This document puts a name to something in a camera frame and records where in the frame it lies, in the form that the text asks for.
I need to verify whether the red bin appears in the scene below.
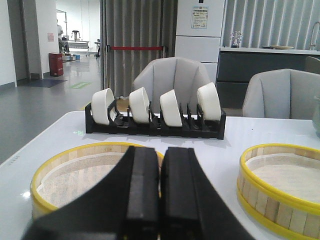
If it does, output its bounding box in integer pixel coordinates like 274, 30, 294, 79
48, 52, 64, 77

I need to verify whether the red barrier belt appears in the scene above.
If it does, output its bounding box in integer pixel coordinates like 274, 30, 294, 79
106, 45, 167, 51

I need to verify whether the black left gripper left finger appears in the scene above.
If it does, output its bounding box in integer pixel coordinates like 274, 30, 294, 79
22, 146, 159, 240

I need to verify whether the white bowl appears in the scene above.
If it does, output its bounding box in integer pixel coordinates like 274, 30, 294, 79
197, 82, 221, 121
129, 87, 150, 124
159, 89, 182, 127
91, 88, 117, 125

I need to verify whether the dark kitchen counter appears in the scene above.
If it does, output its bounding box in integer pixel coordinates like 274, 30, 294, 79
216, 46, 320, 110

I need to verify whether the left grey chair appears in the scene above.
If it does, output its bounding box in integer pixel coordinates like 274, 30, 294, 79
132, 57, 211, 114

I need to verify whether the plate on counter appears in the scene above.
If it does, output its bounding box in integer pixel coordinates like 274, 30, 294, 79
270, 45, 294, 50

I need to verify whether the grey chair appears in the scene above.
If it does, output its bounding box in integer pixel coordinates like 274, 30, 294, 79
242, 68, 320, 120
132, 57, 211, 114

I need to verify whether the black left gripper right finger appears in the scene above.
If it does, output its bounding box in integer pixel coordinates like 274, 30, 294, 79
160, 147, 253, 240

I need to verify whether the bamboo steamer tray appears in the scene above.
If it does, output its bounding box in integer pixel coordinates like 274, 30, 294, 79
29, 141, 165, 221
237, 143, 320, 240

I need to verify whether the white refrigerator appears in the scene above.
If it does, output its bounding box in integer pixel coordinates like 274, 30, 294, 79
174, 0, 225, 83

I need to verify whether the right grey chair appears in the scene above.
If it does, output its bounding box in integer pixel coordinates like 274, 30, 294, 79
242, 68, 320, 120

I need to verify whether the person in background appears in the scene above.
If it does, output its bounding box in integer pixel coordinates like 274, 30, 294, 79
57, 24, 64, 53

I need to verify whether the black dish rack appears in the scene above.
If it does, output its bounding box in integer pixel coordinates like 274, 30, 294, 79
85, 100, 227, 140

